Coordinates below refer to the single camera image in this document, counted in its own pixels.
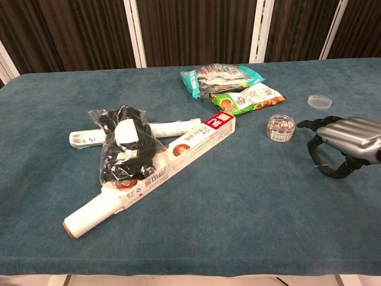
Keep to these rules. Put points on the black cloth in clear bag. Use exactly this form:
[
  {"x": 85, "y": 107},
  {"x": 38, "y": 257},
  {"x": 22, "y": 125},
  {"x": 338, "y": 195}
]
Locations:
[{"x": 128, "y": 146}]

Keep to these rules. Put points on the green snack bag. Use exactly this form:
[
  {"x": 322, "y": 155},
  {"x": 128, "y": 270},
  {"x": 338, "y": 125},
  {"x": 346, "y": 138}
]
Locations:
[{"x": 247, "y": 99}]

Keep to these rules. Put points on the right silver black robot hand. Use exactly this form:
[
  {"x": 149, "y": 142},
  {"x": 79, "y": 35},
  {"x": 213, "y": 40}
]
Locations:
[{"x": 351, "y": 134}]

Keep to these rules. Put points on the teal table cloth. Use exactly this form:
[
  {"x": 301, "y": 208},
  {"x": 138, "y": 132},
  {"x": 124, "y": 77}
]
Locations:
[{"x": 190, "y": 208}]

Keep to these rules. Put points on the clear round plastic lid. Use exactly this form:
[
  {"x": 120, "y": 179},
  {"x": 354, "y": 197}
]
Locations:
[{"x": 319, "y": 101}]

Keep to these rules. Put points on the small clear round container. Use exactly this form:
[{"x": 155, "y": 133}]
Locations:
[{"x": 280, "y": 128}]

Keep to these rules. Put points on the teal clear snack bag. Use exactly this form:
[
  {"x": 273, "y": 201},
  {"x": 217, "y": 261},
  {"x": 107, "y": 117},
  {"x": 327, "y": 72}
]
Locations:
[{"x": 217, "y": 79}]

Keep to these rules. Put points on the white partition post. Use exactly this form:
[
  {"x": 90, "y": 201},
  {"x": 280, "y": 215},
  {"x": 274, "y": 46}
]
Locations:
[
  {"x": 7, "y": 65},
  {"x": 135, "y": 32},
  {"x": 333, "y": 29},
  {"x": 261, "y": 31}
]

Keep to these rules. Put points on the white baking paper box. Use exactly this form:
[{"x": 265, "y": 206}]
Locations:
[{"x": 190, "y": 146}]

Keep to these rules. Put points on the white wrapped roll with barcode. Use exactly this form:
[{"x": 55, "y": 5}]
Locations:
[{"x": 172, "y": 128}]

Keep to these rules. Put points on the white paper roll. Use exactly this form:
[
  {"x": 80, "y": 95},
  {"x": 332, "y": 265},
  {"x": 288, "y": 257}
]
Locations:
[{"x": 92, "y": 213}]

